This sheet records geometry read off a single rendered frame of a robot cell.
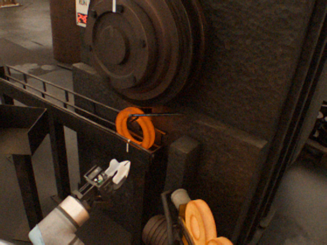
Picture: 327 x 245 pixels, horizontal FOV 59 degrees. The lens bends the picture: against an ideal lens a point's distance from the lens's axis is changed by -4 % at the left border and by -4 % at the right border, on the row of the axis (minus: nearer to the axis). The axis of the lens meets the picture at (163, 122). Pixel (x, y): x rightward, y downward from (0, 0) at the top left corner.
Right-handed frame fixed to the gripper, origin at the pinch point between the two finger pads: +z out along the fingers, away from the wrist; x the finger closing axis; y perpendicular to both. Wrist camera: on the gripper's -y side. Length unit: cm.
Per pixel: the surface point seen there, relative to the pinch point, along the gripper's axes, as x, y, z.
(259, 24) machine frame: -21, 37, 44
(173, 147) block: -7.9, -0.3, 15.1
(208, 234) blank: -35.4, 2.0, -4.8
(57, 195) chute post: 71, -76, -10
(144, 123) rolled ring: 7.5, 0.6, 17.7
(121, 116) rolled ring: 19.5, -1.2, 16.7
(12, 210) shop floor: 80, -69, -35
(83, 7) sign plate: 56, 28, 38
